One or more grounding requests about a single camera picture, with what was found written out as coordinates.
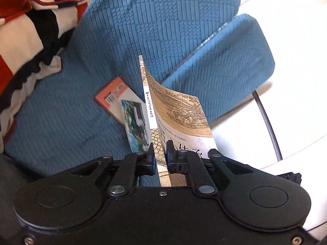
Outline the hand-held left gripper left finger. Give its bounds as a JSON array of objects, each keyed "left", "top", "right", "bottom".
[{"left": 68, "top": 143, "right": 156, "bottom": 197}]

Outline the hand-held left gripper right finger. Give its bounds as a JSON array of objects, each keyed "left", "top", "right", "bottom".
[{"left": 166, "top": 140, "right": 258, "bottom": 197}]

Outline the tan painting cover book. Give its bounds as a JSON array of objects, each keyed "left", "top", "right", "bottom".
[{"left": 138, "top": 55, "right": 219, "bottom": 187}]

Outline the photo cover booklet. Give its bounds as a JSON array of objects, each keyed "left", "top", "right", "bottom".
[{"left": 121, "top": 99, "right": 154, "bottom": 154}]

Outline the orange and white book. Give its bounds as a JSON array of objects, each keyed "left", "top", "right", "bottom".
[{"left": 94, "top": 77, "right": 141, "bottom": 125}]

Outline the blue textured sofa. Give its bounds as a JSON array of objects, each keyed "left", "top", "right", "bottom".
[{"left": 4, "top": 0, "right": 276, "bottom": 187}]

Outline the red black cream striped blanket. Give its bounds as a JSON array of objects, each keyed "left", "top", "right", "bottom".
[{"left": 0, "top": 0, "right": 103, "bottom": 151}]

